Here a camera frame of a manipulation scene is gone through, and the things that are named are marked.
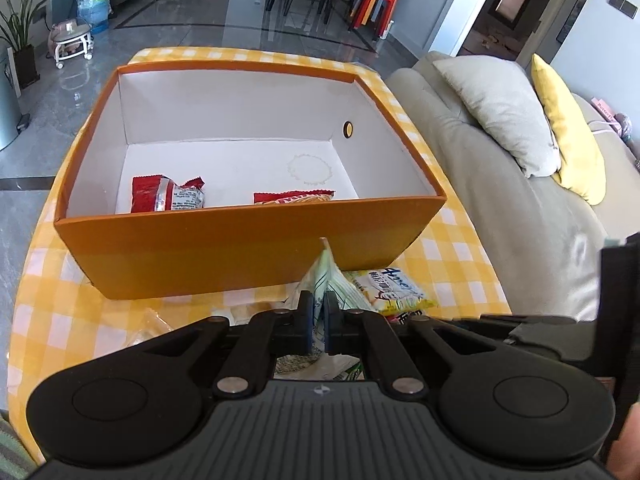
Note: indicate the wall switch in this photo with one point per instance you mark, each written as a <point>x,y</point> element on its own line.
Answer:
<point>621,2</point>

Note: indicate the white black snack packet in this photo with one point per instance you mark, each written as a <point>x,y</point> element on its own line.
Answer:
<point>405,316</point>

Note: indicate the red orange snack packet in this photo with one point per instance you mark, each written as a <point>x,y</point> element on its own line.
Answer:
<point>295,196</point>

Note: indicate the striped cloth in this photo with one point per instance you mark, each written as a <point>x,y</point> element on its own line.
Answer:
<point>10,450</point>

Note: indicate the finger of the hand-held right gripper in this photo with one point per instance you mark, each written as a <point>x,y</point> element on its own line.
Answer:
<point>530,320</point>

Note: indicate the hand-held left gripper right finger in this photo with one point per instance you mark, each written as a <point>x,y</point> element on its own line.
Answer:
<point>332,325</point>

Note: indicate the yellow cushion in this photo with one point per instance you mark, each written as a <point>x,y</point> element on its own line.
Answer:
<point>570,130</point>

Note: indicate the potted plant with long leaves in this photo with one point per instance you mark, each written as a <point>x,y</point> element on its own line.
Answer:
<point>25,60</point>

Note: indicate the white wheeled stool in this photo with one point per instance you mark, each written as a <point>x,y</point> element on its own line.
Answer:
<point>72,37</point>

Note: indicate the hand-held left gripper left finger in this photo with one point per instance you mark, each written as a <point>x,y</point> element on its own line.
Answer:
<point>306,325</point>

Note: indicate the red silver snack packet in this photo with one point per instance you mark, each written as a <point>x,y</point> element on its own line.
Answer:
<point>150,195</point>

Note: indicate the orange cardboard box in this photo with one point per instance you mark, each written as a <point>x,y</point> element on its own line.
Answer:
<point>225,250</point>

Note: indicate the yellow white snack packet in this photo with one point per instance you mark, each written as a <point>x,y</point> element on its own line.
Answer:
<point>395,290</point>

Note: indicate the beige cushion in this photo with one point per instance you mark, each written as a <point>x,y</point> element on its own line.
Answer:
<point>500,110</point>

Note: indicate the orange plastic stool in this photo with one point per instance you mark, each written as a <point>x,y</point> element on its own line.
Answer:
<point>390,7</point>

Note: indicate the blue water bottle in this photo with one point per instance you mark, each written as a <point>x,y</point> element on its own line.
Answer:
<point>93,7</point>

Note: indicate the yellow checkered tablecloth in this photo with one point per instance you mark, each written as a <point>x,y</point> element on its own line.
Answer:
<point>450,255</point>

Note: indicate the pink book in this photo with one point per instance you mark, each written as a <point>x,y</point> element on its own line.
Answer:
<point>605,108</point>

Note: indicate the grey trash bin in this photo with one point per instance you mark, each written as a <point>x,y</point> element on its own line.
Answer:
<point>7,110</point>

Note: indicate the green white snack packet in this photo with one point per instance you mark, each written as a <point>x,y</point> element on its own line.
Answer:
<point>327,275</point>

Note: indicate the beige sofa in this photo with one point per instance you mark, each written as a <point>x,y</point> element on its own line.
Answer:
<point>500,210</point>

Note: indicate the clear plastic snack packet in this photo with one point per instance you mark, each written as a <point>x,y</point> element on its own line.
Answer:
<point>150,325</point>

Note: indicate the person's right forearm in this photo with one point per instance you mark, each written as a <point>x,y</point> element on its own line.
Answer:
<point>627,440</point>

